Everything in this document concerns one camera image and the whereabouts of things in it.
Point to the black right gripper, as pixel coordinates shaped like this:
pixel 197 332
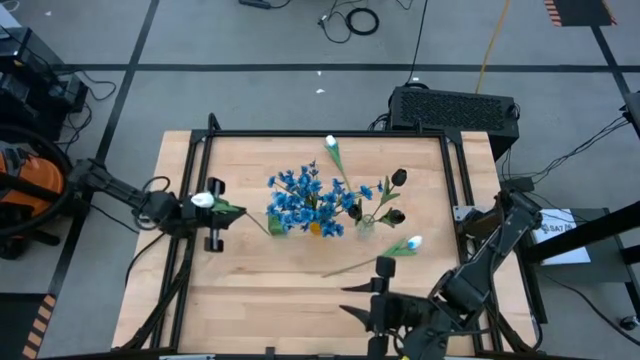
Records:
pixel 410 320

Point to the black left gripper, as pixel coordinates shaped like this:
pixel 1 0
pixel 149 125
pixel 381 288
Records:
pixel 215 235

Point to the white artificial tulip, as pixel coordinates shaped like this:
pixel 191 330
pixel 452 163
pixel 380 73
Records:
pixel 414 243
pixel 202 200
pixel 331 141

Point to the green glass vase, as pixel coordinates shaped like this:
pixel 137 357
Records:
pixel 276 229

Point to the blue artificial flower bunch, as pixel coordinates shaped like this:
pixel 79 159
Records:
pixel 282 212
pixel 345 200
pixel 302 180

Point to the dark artificial tulip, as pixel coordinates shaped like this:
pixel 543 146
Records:
pixel 399 176
pixel 395 216

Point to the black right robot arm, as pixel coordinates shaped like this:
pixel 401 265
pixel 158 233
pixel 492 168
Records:
pixel 495 250

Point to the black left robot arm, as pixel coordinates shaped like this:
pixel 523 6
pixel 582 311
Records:
pixel 120 187

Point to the clear glass vase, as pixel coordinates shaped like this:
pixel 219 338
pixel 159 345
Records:
pixel 365 230

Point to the yellow glass vase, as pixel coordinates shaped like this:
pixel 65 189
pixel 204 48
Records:
pixel 315 229

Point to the black power brick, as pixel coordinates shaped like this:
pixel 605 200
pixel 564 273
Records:
pixel 517 184

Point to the orange black vacuum cleaner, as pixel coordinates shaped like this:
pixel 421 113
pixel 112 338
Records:
pixel 35 180

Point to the black computer case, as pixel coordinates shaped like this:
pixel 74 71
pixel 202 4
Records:
pixel 450 112

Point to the white paper sheet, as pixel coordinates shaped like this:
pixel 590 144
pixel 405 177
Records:
pixel 565 245

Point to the black power strip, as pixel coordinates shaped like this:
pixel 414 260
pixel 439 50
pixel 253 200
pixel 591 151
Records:
pixel 255 3

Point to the black hazard-striped floor mat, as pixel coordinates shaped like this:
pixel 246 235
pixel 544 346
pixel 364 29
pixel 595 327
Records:
pixel 15 325
pixel 580 11

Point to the black equipment rack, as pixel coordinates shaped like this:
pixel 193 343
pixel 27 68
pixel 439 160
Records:
pixel 30 75

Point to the black metal stand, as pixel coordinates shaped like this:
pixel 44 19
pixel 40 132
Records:
pixel 600 225

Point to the black aluminium table frame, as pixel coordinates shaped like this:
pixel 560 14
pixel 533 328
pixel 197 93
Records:
pixel 325 133

